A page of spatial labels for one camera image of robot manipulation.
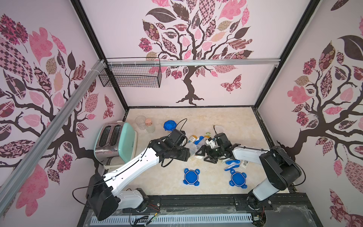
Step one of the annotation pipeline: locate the blue lid container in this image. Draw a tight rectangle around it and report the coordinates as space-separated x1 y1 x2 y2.
163 120 177 131
185 142 203 157

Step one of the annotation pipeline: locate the blue toothbrush case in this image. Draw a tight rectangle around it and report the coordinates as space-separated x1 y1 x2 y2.
224 160 241 171

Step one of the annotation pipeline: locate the detached blue container lid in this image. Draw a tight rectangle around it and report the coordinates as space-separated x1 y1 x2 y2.
229 169 248 189

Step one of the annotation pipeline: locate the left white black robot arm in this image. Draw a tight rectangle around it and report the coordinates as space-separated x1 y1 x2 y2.
86 129 191 221

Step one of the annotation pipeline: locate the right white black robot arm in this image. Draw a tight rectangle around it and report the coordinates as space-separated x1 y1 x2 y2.
193 133 305 207

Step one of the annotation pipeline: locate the small bottle cork lid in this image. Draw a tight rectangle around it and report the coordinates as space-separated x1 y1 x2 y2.
145 118 156 133

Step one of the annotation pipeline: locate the clear glass tumbler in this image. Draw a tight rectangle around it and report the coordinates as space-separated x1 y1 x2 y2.
135 115 147 130

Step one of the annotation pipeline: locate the mint chrome toaster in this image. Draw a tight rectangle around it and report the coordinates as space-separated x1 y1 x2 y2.
94 121 138 166

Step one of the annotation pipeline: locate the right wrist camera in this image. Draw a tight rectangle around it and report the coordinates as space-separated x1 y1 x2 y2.
205 137 217 148

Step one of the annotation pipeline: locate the black wire basket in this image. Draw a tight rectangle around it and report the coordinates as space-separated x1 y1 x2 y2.
98 57 162 88

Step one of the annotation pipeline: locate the back aluminium rail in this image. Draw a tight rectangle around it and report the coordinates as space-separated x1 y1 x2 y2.
107 58 280 67

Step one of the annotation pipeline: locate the aluminium rail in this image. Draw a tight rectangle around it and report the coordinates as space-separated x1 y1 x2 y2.
107 58 280 67
1 59 107 214

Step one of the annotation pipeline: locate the black base frame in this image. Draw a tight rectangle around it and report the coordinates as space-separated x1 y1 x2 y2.
77 193 322 227

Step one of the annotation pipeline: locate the white slotted cable duct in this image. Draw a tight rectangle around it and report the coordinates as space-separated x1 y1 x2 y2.
88 213 253 227

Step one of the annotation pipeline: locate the left aluminium rail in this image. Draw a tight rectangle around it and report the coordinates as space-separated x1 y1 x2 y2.
1 59 107 214

